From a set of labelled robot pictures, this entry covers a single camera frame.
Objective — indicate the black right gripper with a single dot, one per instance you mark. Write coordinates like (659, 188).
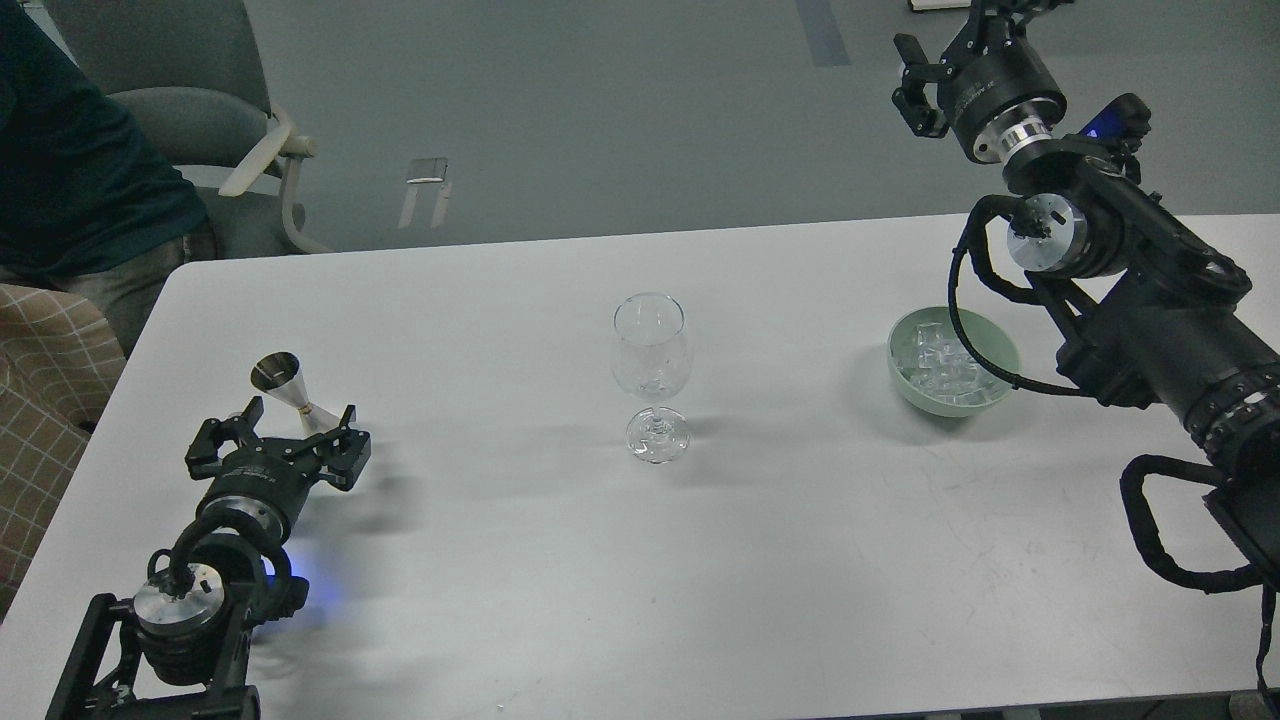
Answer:
(988, 69)

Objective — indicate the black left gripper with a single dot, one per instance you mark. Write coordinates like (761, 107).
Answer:
(269, 480)

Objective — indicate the steel double jigger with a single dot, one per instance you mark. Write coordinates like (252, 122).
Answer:
(280, 376)

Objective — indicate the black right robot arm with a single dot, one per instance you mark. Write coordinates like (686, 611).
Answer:
(1146, 309)

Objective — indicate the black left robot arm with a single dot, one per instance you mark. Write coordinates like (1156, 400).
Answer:
(179, 648)

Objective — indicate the clear ice cubes pile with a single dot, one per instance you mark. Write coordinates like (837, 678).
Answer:
(935, 363)

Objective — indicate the clear wine glass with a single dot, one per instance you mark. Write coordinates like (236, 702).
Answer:
(652, 361)

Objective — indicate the beige checked cloth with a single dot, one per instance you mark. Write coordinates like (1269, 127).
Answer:
(60, 363)

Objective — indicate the green bowl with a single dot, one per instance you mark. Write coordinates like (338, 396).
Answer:
(895, 344)

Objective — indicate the seated person in teal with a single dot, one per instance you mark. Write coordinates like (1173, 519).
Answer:
(88, 205)

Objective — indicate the grey office chair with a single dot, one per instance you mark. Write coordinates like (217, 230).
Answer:
(190, 73)

